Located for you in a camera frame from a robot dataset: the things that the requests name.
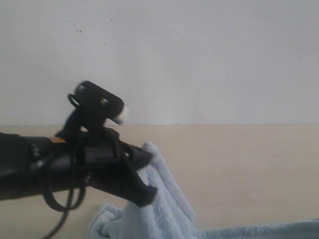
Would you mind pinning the light blue fluffy towel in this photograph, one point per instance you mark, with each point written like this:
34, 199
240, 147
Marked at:
170, 216

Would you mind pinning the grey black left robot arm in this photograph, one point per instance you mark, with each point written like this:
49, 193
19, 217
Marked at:
22, 168

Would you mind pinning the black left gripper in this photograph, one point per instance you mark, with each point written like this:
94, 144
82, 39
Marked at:
101, 161

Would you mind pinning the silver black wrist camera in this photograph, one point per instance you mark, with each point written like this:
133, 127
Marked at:
93, 106

